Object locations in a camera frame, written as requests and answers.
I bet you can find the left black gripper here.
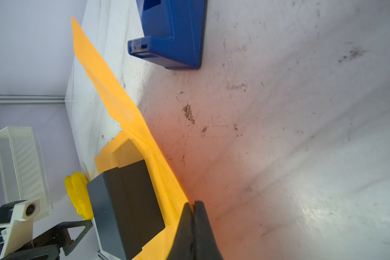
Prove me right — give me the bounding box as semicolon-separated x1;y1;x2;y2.
3;220;93;260

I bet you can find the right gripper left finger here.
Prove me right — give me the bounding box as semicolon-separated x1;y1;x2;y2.
167;203;194;260

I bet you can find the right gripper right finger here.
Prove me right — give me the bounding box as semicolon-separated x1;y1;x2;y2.
193;201;223;260

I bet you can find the dark blue gift box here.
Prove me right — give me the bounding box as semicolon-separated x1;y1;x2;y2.
87;160;165;260

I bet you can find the yellow banana right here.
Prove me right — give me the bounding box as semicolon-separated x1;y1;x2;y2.
71;172;94;220

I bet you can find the yellow banana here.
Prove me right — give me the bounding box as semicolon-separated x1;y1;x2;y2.
71;172;94;220
65;176;81;215

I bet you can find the yellow banana left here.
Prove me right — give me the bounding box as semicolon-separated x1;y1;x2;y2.
65;176;81;215

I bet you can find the blue tape dispenser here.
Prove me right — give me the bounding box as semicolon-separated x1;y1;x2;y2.
127;0;208;70

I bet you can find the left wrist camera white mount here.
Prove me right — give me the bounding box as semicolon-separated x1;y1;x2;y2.
0;199;41;260

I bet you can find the lower white wire shelf basket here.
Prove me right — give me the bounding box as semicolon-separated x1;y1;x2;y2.
0;126;53;222

